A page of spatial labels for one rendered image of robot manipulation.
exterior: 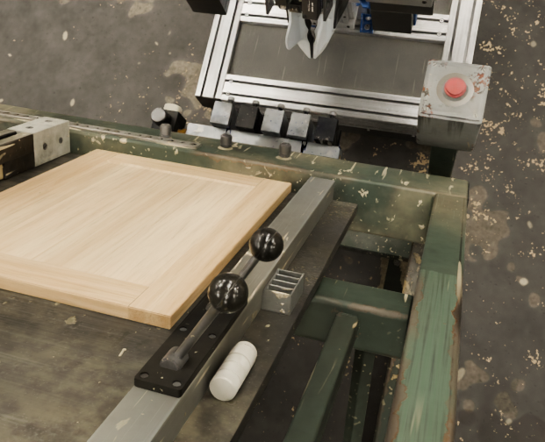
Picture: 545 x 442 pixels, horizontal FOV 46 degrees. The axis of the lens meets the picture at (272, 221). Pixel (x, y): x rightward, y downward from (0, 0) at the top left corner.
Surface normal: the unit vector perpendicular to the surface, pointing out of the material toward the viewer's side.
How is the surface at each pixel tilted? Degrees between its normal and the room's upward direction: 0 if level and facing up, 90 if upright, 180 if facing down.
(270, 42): 0
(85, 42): 0
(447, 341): 58
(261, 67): 0
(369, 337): 33
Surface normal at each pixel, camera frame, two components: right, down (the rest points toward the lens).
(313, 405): 0.08, -0.92
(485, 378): -0.20, -0.21
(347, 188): -0.29, 0.34
